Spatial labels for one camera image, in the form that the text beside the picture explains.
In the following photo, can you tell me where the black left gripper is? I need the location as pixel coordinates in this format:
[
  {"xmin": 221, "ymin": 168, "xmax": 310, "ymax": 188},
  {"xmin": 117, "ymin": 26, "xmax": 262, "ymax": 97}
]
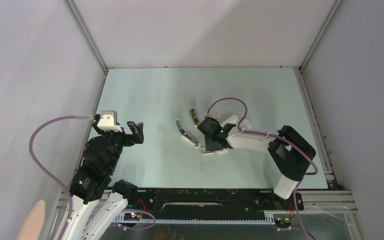
[{"xmin": 94, "ymin": 120, "xmax": 144, "ymax": 172}]

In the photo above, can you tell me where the beige white stapler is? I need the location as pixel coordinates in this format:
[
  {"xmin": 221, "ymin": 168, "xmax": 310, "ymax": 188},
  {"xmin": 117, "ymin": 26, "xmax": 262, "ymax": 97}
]
[{"xmin": 189, "ymin": 108, "xmax": 201, "ymax": 128}]

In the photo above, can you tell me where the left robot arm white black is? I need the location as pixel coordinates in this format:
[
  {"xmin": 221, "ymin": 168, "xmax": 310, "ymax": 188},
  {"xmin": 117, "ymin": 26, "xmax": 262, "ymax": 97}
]
[{"xmin": 55, "ymin": 119, "xmax": 144, "ymax": 240}]

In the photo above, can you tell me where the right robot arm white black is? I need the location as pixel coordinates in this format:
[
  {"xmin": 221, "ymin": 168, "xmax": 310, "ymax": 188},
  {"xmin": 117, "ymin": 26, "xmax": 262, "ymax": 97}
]
[{"xmin": 196, "ymin": 116, "xmax": 319, "ymax": 209}]

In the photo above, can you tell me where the pink stapler large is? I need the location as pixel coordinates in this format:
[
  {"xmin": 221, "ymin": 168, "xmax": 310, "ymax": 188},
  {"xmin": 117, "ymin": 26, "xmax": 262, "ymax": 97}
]
[{"xmin": 221, "ymin": 114, "xmax": 239, "ymax": 127}]

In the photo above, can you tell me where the pink stapler small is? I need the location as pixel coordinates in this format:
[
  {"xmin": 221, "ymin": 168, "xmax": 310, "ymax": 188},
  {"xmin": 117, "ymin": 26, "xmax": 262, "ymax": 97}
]
[{"xmin": 240, "ymin": 118, "xmax": 253, "ymax": 130}]

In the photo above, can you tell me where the white staple box sleeve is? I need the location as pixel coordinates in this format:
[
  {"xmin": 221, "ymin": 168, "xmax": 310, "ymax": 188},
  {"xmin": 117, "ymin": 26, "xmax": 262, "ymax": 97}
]
[{"xmin": 215, "ymin": 148, "xmax": 229, "ymax": 155}]

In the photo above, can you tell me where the open staple box tray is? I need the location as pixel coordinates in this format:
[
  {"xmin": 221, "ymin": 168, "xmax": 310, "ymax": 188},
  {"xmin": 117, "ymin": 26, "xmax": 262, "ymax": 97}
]
[{"xmin": 201, "ymin": 148, "xmax": 215, "ymax": 156}]

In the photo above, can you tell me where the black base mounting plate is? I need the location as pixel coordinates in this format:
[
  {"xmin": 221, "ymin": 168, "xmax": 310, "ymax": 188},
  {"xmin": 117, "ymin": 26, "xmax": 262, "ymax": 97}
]
[{"xmin": 128, "ymin": 188, "xmax": 304, "ymax": 220}]

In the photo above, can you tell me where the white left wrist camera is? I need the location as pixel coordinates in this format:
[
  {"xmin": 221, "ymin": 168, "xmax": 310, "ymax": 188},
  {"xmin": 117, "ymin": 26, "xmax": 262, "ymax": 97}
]
[{"xmin": 95, "ymin": 110, "xmax": 123, "ymax": 133}]

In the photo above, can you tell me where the slotted cable duct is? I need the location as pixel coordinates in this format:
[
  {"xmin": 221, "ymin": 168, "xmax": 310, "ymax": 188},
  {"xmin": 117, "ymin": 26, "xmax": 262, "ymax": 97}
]
[{"xmin": 111, "ymin": 213, "xmax": 275, "ymax": 225}]

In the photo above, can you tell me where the aluminium corner frame post left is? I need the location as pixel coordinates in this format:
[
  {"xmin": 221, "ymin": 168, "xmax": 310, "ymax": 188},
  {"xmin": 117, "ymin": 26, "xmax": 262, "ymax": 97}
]
[{"xmin": 63, "ymin": 0, "xmax": 108, "ymax": 75}]

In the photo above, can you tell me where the aluminium corner frame post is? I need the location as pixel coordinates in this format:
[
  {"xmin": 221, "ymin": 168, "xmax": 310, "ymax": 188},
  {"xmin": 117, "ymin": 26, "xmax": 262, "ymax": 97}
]
[
  {"xmin": 63, "ymin": 0, "xmax": 108, "ymax": 75},
  {"xmin": 299, "ymin": 0, "xmax": 345, "ymax": 72}
]

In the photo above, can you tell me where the aluminium corner frame post right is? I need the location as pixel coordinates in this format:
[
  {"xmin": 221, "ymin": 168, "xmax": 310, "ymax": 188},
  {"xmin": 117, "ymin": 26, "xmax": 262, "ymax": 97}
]
[{"xmin": 299, "ymin": 0, "xmax": 345, "ymax": 72}]

